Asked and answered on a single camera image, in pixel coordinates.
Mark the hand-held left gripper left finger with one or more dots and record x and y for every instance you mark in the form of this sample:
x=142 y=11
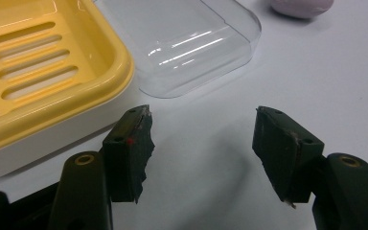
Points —
x=124 y=163

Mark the pale purple soap bar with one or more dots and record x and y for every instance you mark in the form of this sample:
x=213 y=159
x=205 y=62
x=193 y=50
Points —
x=302 y=7

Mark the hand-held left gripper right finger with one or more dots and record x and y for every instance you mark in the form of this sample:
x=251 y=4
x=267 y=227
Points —
x=287 y=159

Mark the yellow soap dish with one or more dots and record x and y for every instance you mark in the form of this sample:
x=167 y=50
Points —
x=44 y=76

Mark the clear plastic lid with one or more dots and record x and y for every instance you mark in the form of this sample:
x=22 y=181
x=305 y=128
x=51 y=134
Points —
x=185 y=48

